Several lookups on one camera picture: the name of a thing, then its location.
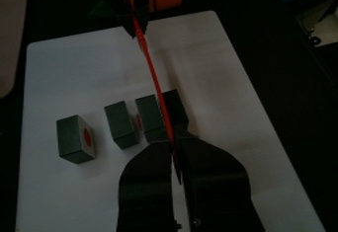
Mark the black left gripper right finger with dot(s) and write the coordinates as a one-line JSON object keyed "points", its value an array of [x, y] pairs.
{"points": [[220, 193]]}

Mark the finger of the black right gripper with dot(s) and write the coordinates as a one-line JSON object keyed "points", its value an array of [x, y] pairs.
{"points": [[126, 15], [145, 5]]}

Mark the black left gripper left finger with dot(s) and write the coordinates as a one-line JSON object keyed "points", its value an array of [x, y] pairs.
{"points": [[145, 190]]}

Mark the red toy knife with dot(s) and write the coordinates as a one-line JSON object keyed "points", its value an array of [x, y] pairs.
{"points": [[152, 64]]}

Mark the dark green sushi piece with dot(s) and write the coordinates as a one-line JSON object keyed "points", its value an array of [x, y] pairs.
{"points": [[176, 111], [120, 124], [150, 117]]}

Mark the sushi piece with red centre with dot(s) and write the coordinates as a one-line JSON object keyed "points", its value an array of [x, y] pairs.
{"points": [[70, 139]]}

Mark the white cutting board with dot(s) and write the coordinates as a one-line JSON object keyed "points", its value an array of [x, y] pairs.
{"points": [[66, 61]]}

